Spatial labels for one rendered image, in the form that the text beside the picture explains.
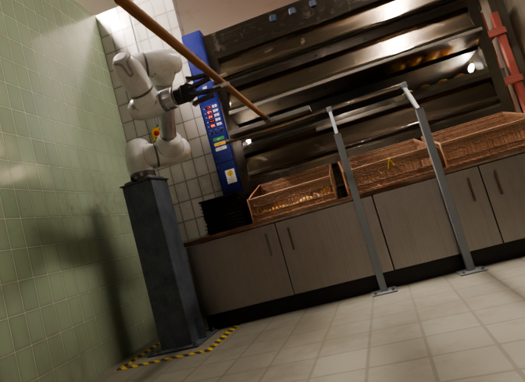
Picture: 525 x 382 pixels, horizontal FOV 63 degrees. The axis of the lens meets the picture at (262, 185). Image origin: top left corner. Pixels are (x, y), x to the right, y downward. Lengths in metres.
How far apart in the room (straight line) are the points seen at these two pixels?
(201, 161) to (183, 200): 0.33
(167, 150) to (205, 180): 0.72
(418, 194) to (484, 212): 0.36
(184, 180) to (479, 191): 2.05
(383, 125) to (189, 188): 1.52
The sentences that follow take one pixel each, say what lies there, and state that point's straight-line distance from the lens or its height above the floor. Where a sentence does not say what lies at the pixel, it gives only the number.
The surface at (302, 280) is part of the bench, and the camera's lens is 2.67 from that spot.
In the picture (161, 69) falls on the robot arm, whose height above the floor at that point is 1.48.
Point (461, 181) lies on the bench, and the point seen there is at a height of 0.49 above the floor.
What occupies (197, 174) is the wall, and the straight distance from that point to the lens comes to 3.38.
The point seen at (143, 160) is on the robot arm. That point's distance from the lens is 2.72.
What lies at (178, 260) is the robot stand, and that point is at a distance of 2.67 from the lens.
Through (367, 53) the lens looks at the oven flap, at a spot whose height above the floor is 1.54.
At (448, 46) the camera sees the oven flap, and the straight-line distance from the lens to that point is 3.33.
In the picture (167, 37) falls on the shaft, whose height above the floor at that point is 1.13.
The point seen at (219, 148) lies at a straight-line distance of 3.31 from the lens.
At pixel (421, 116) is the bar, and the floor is 0.90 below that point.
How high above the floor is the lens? 0.52
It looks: 6 degrees up
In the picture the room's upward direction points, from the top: 16 degrees counter-clockwise
